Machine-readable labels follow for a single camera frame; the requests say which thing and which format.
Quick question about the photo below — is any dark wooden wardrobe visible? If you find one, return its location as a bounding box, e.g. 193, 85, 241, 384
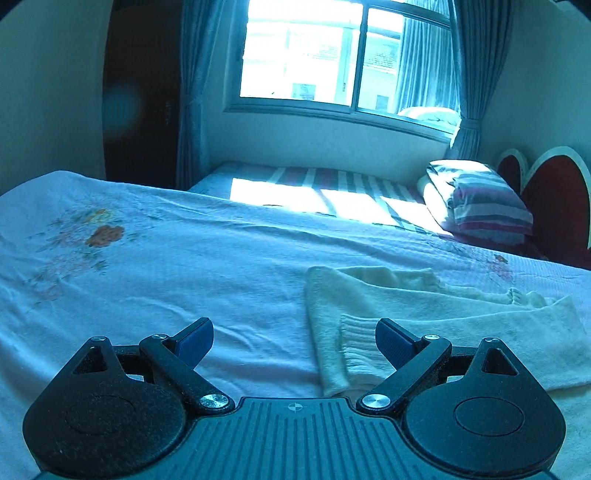
103, 0, 186, 191

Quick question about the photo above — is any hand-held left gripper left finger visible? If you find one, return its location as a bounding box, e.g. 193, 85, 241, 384
71, 318, 236, 419

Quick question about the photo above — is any pale folded quilt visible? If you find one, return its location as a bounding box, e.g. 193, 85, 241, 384
397, 106, 462, 136

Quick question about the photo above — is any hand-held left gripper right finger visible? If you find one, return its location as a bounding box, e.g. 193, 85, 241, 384
355, 318, 520, 419

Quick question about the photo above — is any striped bed sheet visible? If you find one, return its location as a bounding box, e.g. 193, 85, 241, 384
187, 161, 546, 259

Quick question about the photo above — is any floral pale bed blanket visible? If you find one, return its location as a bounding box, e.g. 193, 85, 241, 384
0, 171, 591, 480

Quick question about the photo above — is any cream knit sweater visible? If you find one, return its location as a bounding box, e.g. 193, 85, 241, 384
305, 265, 585, 398

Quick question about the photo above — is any tied grey curtain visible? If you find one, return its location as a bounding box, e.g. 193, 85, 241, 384
396, 0, 514, 163

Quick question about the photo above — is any red heart-shaped headboard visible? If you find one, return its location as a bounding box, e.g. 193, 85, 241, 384
495, 146, 591, 271

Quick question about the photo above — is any long grey curtain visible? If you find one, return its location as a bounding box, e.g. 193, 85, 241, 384
177, 0, 250, 191

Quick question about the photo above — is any sliding glass window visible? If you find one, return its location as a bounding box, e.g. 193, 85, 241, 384
224, 0, 462, 139

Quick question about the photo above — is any striped pillow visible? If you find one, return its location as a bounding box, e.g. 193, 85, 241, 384
417, 159, 535, 246

